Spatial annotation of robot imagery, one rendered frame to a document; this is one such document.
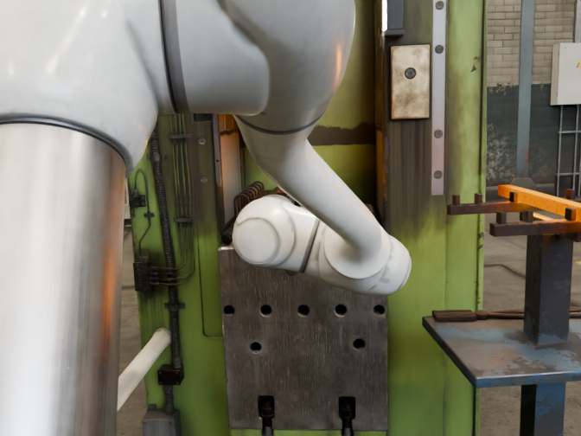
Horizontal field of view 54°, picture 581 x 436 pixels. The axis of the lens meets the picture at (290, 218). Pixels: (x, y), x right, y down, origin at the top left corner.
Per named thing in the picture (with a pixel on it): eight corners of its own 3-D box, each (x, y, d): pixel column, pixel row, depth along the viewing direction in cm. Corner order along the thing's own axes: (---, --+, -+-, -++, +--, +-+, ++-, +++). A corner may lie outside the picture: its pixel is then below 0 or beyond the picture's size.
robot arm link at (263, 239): (234, 242, 103) (304, 264, 103) (215, 265, 88) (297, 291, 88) (251, 185, 101) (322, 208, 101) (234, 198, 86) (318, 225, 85)
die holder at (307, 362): (387, 431, 135) (386, 245, 127) (227, 428, 138) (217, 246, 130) (374, 338, 189) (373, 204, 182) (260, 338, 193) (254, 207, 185)
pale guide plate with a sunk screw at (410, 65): (429, 118, 138) (430, 44, 135) (391, 118, 139) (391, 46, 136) (428, 118, 141) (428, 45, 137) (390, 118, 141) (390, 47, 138)
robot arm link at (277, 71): (332, 16, 53) (184, 18, 52) (371, -168, 36) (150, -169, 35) (347, 145, 49) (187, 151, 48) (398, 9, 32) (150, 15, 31)
